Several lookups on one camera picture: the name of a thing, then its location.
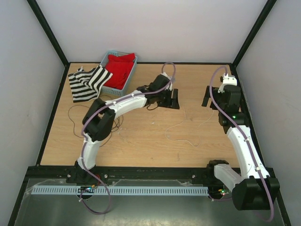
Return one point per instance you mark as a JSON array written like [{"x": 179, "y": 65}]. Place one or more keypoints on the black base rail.
[{"x": 109, "y": 174}]

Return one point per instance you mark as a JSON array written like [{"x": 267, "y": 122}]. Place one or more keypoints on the black white striped cloth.
[{"x": 86, "y": 86}]

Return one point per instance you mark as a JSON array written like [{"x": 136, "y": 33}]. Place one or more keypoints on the red cloth in basket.
[{"x": 120, "y": 67}]

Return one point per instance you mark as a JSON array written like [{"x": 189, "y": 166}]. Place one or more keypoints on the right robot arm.
[{"x": 253, "y": 188}]

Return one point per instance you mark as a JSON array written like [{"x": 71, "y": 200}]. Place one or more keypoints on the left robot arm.
[{"x": 98, "y": 121}]

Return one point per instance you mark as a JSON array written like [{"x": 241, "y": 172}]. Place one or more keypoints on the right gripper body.
[{"x": 217, "y": 97}]

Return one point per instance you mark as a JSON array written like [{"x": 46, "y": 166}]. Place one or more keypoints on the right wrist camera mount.
[{"x": 227, "y": 79}]

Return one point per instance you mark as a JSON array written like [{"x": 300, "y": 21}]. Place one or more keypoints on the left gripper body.
[{"x": 164, "y": 99}]

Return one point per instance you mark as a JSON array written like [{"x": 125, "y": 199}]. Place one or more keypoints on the light blue cable duct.
[{"x": 122, "y": 190}]

